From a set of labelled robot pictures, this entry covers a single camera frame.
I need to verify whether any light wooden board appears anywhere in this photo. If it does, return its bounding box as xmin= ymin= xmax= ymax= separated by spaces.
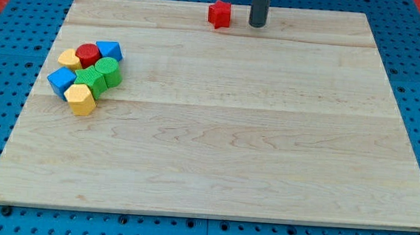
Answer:
xmin=0 ymin=0 xmax=420 ymax=231

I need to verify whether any blue cube block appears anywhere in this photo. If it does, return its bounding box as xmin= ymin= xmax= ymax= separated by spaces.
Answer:
xmin=47 ymin=67 xmax=76 ymax=101

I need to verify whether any green cylinder block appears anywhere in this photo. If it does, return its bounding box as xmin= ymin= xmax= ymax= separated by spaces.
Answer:
xmin=95 ymin=57 xmax=122 ymax=88

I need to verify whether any red star block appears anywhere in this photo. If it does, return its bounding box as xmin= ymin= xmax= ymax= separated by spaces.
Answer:
xmin=207 ymin=0 xmax=232 ymax=29

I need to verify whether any green star block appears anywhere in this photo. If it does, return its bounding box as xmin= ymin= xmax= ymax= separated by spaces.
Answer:
xmin=75 ymin=66 xmax=108 ymax=100

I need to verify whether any yellow heart block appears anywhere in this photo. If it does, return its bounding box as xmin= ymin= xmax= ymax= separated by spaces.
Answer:
xmin=58 ymin=48 xmax=82 ymax=71

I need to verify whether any blue triangular block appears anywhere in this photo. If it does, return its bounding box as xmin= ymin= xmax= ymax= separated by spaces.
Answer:
xmin=96 ymin=41 xmax=123 ymax=61

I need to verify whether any yellow hexagon block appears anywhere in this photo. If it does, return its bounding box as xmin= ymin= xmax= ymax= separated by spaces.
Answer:
xmin=64 ymin=84 xmax=96 ymax=116

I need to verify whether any red cylinder block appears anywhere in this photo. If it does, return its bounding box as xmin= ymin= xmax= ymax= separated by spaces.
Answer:
xmin=76 ymin=43 xmax=101 ymax=69

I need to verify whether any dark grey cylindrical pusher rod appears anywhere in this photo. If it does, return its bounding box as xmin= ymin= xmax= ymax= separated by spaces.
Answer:
xmin=248 ymin=0 xmax=271 ymax=28

